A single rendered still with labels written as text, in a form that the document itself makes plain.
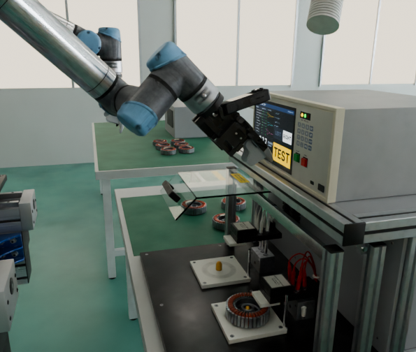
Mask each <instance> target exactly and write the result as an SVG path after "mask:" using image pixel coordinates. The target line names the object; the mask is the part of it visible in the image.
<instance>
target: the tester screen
mask: <svg viewBox="0 0 416 352"><path fill-rule="evenodd" d="M293 125H294V111H292V110H288V109H285V108H281V107H278V106H274V105H270V104H267V103H262V104H260V105H256V113H255V129H254V131H255V132H256V133H257V134H258V135H261V136H264V137H265V138H267V146H268V148H269V149H270V151H271V153H272V155H273V142H275V143H278V144H279V145H282V146H283V147H286V148H287V149H290V150H291V155H292V145H289V144H287V143H286V142H283V141H281V140H278V139H276V138H274V127H277V128H279V129H282V130H284V131H287V132H290V133H292V135H293ZM273 162H274V163H276V164H278V165H279V166H282V167H283V168H285V169H286V170H288V171H290V169H289V168H286V167H285V166H283V165H281V164H280V163H278V162H276V161H274V160H273Z"/></svg>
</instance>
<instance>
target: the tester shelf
mask: <svg viewBox="0 0 416 352"><path fill-rule="evenodd" d="M242 153H243V148H241V149H240V150H239V152H236V153H235V154H234V155H233V156H232V157H230V156H229V160H230V161H231V162H232V163H234V164H235V165H236V166H238V167H239V168H240V169H241V170H243V171H244V172H245V173H247V174H248V175H249V176H251V177H252V178H253V179H255V180H256V181H258V183H260V184H261V185H263V186H264V187H266V188H267V189H268V190H269V191H271V192H272V193H274V194H275V195H276V196H277V197H279V198H280V199H281V200H283V201H284V202H285V203H287V204H288V205H289V206H290V207H292V208H293V209H295V210H296V211H297V212H298V213H300V214H301V215H303V216H304V217H305V218H307V219H308V220H309V221H311V222H312V223H313V224H315V225H316V226H317V227H318V228H320V229H321V230H323V231H324V232H325V233H326V234H327V235H329V236H330V237H332V238H333V239H335V241H337V242H338V243H340V244H341V245H342V246H343V247H346V246H351V245H357V244H365V243H371V242H381V241H386V240H396V239H402V238H407V237H416V194H411V195H404V196H390V197H383V198H369V199H362V200H349V201H341V202H334V203H328V204H327V203H325V202H324V201H322V200H320V199H319V198H317V197H316V196H314V195H313V194H311V193H309V192H307V191H306V190H305V189H302V188H301V187H300V186H298V185H296V184H295V183H293V182H292V181H290V180H288V179H287V178H286V177H283V176H282V175H281V174H279V173H277V172H276V171H274V170H272V169H271V168H269V167H268V166H266V165H264V164H263V163H262V162H258V163H256V164H255V165H253V166H249V165H248V163H247V162H244V161H243V160H242V159H241V156H242Z"/></svg>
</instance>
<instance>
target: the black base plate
mask: <svg viewBox="0 0 416 352"><path fill-rule="evenodd" d="M258 246H259V242H258V241H256V242H246V245H240V246H234V247H230V246H229V245H226V243H225V242H223V243H217V244H206V245H200V246H193V247H183V248H176V249H165V250H159V251H147V252H141V253H140V256H141V263H142V266H143V271H144V274H145V279H146V282H147V285H148V290H149V293H150V298H151V301H152V306H153V309H154V312H155V317H156V319H157V325H158V328H159V333H160V336H161V339H162V344H163V347H164V352H313V342H314V335H315V322H316V314H317V301H318V296H317V297H313V298H314V299H315V311H314V318H308V319H303V320H300V321H296V319H295V318H294V317H293V316H292V315H291V313H290V312H289V311H288V310H287V324H286V327H287V333H286V334H282V335H275V336H271V337H264V338H260V339H253V340H249V341H245V342H238V343H234V344H229V343H228V341H227V339H226V337H225V336H224V333H223V331H222V329H221V327H220V325H219V323H218V322H217V319H216V317H215V315H214V313H213V311H212V309H211V304H214V303H218V302H226V301H227V299H228V298H229V297H231V296H232V295H234V294H237V293H247V294H248V293H250V294H251V292H253V291H259V284H260V279H261V277H263V276H268V275H273V274H284V276H285V277H286V278H287V279H288V262H289V260H288V259H287V257H286V256H285V255H284V254H283V253H282V252H281V251H280V250H279V249H278V248H277V247H276V246H275V245H274V244H273V243H272V242H271V241H270V240H268V249H269V250H270V251H271V253H272V254H273V255H274V256H275V265H274V272H265V273H260V274H259V273H258V271H257V270H256V268H255V267H254V266H253V264H251V261H250V277H251V280H250V282H246V283H241V284H232V285H227V286H218V287H213V288H204V289H202V288H201V286H200V284H199V282H198V280H197V278H196V276H195V274H194V272H193V269H192V267H191V265H190V261H197V260H203V259H209V258H219V257H225V256H234V257H235V258H236V260H237V261H238V262H239V263H240V265H241V266H242V268H243V269H244V270H245V272H246V273H247V274H248V249H251V247H258ZM271 308H272V309H273V311H274V312H275V313H276V315H277V316H278V318H279V319H280V320H281V321H282V323H283V318H284V308H285V306H284V302H281V303H280V305H276V306H271ZM353 334H354V326H353V325H352V324H351V323H350V322H349V321H348V320H347V319H346V318H345V317H344V316H343V315H342V314H341V313H340V312H339V311H338V310H337V313H336V325H335V331H334V338H333V349H332V352H351V349H352V339H353Z"/></svg>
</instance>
